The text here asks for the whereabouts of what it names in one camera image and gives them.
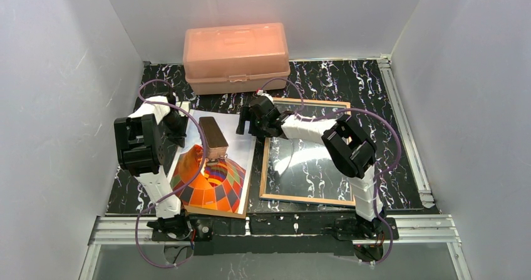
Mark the blue wooden picture frame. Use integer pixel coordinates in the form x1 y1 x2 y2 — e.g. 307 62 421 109
259 98 357 207

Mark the clear acrylic sheet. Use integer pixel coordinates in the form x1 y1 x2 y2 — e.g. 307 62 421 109
265 101 353 200

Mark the hot air balloon photo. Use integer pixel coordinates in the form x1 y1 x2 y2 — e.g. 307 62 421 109
168 110 256 212

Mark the brown cardboard backing board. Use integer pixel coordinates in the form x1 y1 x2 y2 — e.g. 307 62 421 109
184 202 247 219

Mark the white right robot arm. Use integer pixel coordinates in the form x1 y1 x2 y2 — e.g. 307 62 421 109
236 95 384 222

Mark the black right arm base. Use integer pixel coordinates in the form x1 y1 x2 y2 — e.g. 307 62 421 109
332 217 400 264

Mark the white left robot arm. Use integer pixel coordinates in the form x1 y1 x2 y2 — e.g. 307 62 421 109
113 92 188 219

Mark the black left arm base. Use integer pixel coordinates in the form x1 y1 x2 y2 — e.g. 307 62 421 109
147 217 214 265

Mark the translucent pink plastic storage box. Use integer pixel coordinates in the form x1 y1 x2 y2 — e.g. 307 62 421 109
183 23 291 95

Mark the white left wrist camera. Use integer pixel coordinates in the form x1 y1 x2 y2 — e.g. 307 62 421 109
176 101 191 113

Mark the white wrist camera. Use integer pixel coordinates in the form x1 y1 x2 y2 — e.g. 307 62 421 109
256 90 274 103
176 101 191 113

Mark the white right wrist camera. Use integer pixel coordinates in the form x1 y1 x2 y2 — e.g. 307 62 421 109
256 90 274 103

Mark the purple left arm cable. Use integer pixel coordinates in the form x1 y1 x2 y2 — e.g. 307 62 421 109
135 79 209 269

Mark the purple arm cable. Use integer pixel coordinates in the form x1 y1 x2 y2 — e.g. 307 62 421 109
255 78 403 266
135 79 209 269

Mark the aluminium front rail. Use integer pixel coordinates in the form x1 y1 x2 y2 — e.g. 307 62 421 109
80 212 471 279

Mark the aluminium rail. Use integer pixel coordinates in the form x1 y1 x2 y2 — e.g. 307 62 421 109
80 212 471 279
376 54 435 209

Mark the aluminium right side rail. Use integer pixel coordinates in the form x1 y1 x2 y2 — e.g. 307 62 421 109
376 54 435 209

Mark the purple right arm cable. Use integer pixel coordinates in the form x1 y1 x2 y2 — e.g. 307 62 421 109
255 78 403 266

